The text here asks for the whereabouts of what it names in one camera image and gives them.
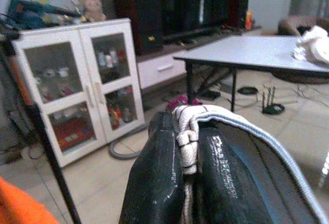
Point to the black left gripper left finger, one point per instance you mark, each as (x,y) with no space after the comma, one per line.
(154,177)

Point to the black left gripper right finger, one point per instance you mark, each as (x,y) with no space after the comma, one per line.
(221,183)

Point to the white jacket with black lining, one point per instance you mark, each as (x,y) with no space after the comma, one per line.
(187,116)

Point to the pink slippers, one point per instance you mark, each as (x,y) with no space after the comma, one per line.
(177,102)

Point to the black round disc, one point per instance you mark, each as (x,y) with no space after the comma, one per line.
(247,90)

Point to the black garment rack pole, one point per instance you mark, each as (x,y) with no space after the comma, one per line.
(55,162)

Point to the white drawer unit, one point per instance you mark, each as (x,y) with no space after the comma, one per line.
(159,67)

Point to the grey folding table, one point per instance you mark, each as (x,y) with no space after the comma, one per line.
(244,52)

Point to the orange shirt with blue print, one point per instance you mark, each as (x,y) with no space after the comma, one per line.
(18,206)

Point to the white glass door cabinet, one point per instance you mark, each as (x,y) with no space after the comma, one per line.
(86,54)

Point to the small orange figurine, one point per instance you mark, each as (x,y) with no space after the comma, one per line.
(249,19)

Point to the white garment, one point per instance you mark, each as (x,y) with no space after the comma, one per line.
(316,44)

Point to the beige plush toy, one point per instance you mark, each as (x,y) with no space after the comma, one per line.
(93,5)

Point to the blue printed box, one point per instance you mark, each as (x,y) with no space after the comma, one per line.
(28,13)

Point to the black wall unit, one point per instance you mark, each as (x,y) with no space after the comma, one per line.
(154,8)

